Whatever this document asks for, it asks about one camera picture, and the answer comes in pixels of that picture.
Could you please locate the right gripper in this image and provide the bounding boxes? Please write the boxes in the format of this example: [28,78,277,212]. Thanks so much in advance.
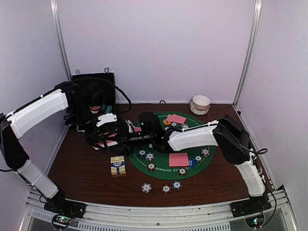
[105,125,154,155]

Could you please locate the red-backed card deck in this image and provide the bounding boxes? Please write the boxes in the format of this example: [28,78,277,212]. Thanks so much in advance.
[93,133,117,150]

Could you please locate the hundred chips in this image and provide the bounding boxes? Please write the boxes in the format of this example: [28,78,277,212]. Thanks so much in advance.
[147,163,156,171]
[178,168,187,176]

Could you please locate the orange big blind button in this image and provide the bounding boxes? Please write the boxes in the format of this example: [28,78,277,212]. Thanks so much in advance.
[163,119,171,126]

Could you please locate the blue peach ten chip stack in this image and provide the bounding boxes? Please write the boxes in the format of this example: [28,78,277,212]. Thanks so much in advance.
[141,183,152,193]

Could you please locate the brown hundred chip stack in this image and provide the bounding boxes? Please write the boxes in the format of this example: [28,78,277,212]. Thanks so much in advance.
[162,185,171,193]

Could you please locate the blue green fifty chip stack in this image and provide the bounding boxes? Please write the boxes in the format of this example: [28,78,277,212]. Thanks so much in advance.
[172,181,182,190]

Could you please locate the blue small blind button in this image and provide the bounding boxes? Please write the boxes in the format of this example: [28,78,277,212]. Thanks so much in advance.
[188,159,195,168]

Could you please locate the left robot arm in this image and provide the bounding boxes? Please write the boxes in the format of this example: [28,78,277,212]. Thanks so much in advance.
[0,82,106,214]

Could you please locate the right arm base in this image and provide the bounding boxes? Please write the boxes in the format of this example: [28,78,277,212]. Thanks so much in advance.
[230,197,272,218]

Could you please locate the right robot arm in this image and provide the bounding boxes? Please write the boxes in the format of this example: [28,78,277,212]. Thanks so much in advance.
[107,112,268,213]

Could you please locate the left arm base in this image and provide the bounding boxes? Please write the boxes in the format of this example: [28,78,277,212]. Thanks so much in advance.
[44,200,87,218]

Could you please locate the gold blue card box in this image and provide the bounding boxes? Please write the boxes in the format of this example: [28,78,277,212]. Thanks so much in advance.
[110,155,126,176]

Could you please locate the round green poker mat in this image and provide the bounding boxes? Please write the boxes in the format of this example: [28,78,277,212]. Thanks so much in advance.
[127,111,217,180]

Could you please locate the teal chips in case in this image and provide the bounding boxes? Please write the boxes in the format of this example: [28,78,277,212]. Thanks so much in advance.
[99,104,113,115]

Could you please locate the black poker case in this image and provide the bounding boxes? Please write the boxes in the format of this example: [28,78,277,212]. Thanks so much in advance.
[71,72,116,106]

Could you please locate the lower white bowl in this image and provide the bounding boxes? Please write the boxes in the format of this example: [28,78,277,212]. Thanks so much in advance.
[189,101,210,116]

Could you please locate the white bowl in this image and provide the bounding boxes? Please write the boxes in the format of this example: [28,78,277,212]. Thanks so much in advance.
[192,95,211,110]
[189,101,210,116]

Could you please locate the upper white bowl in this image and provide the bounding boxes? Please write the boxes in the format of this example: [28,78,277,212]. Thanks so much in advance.
[192,95,211,110]

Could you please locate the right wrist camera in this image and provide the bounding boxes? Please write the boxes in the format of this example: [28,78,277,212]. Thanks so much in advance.
[138,112,163,137]

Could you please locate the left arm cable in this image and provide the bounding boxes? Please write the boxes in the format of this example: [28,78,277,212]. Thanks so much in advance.
[69,77,132,115]

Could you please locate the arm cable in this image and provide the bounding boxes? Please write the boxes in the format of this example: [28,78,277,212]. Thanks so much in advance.
[243,139,277,212]
[69,77,132,115]

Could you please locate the left aluminium post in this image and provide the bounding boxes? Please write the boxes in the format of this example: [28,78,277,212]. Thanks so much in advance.
[50,0,71,81]

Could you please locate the aluminium post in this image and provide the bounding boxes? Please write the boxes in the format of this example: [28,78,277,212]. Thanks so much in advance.
[232,0,262,108]
[50,0,71,81]

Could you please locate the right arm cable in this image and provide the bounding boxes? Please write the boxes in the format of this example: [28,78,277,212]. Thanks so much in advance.
[243,139,277,212]

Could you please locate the right aluminium post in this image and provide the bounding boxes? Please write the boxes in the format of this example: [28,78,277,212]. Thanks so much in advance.
[232,0,262,108]

